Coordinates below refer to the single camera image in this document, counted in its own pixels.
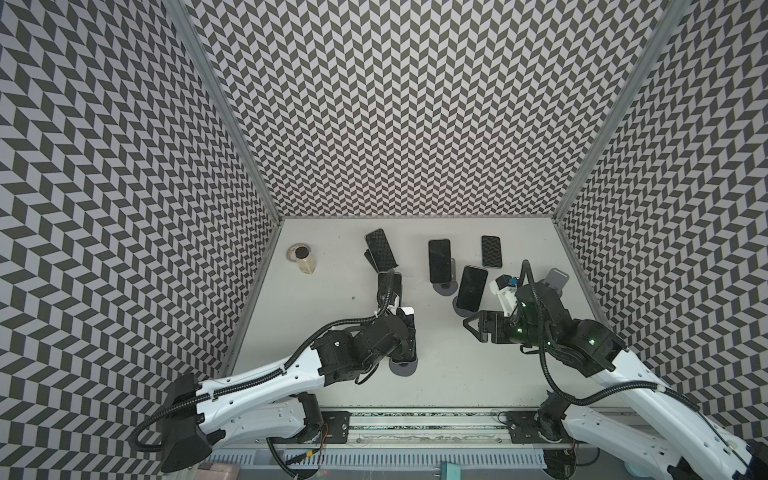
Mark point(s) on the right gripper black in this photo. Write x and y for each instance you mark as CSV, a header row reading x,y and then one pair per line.
x,y
495,327

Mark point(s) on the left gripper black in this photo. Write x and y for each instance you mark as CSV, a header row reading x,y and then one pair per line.
x,y
399,352

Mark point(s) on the grey round stand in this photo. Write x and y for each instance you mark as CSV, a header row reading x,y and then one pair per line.
x,y
557,279
403,368
463,313
450,288

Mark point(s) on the teal phone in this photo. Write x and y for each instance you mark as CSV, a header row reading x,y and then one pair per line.
x,y
378,243
491,252

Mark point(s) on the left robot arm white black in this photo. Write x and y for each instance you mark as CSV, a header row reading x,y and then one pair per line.
x,y
276,401

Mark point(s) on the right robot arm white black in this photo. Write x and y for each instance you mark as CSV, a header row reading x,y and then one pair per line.
x,y
602,394

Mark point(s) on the phone on middle grey stand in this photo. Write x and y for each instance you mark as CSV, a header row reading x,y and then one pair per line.
x,y
471,288

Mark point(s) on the purple edged phone black stand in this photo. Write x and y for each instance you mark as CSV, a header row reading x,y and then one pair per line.
x,y
389,289

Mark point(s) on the phone on rear grey stand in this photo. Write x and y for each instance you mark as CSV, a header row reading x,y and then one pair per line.
x,y
440,261

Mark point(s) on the teal phone on black stand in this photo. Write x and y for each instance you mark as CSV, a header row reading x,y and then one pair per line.
x,y
378,243

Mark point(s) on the spice jar with black lid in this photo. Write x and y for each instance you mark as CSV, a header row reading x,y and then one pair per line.
x,y
302,255

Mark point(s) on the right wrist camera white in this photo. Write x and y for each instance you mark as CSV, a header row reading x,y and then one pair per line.
x,y
504,288

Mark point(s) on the metal base rail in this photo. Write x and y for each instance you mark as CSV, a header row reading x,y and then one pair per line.
x,y
418,439

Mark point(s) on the silver aluminium corner post right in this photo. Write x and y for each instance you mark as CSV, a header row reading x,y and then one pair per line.
x,y
670,19

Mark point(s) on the silver aluminium corner post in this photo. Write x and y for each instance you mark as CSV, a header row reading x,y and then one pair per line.
x,y
670,19
188,36

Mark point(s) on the silver aluminium corner post left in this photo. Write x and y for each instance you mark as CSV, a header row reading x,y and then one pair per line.
x,y
188,36

